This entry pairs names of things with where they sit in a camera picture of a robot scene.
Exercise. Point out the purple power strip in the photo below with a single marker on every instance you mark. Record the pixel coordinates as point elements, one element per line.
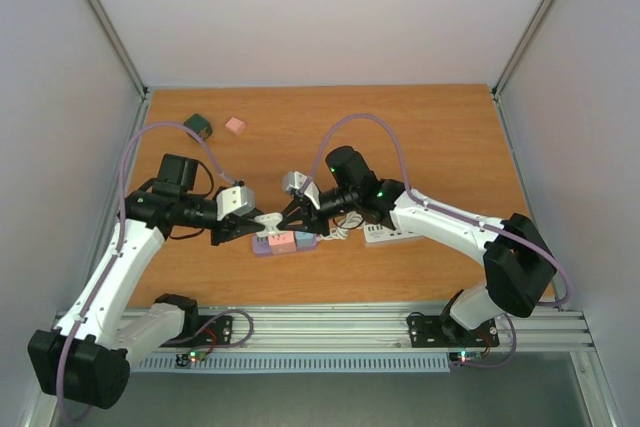
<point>261,248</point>

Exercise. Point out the green cube plug adapter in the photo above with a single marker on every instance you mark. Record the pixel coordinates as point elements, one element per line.
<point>200,125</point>

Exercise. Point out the pink charger plug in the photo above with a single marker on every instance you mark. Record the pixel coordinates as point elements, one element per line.
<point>235,125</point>

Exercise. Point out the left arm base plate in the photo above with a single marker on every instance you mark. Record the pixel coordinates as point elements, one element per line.
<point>208,330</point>

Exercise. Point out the pink cube socket adapter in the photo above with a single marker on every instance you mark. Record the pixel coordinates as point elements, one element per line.
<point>282,243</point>

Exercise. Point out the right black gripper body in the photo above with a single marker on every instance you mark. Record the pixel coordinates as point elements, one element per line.
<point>314,218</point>

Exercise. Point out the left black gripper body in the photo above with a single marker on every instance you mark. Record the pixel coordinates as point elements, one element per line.
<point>229,221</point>

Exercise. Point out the white travel adapter plug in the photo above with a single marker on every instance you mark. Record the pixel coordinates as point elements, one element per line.
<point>269,223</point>

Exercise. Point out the blue slotted cable duct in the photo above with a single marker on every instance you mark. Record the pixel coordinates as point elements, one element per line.
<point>296,363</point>

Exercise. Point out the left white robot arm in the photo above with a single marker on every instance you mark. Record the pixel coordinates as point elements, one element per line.
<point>87,357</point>

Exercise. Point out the aluminium rail frame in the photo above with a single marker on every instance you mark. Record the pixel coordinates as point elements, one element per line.
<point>382,328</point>

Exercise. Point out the frame post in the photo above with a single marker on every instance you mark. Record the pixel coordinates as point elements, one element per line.
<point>106,25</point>
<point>535,23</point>

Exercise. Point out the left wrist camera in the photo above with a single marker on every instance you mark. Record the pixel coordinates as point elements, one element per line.
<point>237,200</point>

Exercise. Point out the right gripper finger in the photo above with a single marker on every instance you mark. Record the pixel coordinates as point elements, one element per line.
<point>293,210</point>
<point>295,223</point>

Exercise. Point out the right frame post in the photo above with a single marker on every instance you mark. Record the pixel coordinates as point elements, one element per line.
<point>535,23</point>

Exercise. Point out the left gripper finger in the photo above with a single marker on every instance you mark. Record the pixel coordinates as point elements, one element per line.
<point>257,212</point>
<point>235,228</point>

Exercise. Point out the blue charger plug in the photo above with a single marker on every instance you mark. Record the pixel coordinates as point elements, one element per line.
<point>304,240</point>

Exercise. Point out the left frame post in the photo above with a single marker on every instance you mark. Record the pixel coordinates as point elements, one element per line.
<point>106,25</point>

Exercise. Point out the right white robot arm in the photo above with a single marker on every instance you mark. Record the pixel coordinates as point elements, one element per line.
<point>515,258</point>

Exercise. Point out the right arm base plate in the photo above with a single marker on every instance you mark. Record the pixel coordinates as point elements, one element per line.
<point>428,331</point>

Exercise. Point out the white power strip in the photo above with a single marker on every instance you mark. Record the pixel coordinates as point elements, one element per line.
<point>378,235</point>

